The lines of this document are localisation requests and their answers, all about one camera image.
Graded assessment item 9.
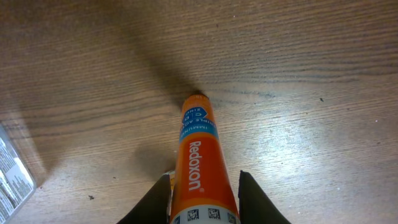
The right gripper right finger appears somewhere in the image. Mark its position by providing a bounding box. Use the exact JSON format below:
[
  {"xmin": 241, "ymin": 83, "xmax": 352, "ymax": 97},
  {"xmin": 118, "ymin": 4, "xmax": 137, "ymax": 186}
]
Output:
[{"xmin": 238, "ymin": 171, "xmax": 290, "ymax": 224}]

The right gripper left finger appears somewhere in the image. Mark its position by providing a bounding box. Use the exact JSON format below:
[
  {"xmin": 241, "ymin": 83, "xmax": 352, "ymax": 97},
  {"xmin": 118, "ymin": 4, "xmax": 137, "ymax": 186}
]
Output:
[{"xmin": 118, "ymin": 174, "xmax": 171, "ymax": 224}]

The orange Redoxon tube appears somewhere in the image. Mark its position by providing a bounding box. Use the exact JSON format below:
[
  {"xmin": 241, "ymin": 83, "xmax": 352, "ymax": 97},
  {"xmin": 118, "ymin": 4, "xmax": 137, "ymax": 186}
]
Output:
[{"xmin": 170, "ymin": 94, "xmax": 240, "ymax": 224}]

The small jar gold lid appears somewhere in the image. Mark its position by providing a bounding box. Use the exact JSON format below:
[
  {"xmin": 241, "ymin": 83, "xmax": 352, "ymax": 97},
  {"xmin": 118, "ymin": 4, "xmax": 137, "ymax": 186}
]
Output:
[{"xmin": 1, "ymin": 126, "xmax": 37, "ymax": 224}]

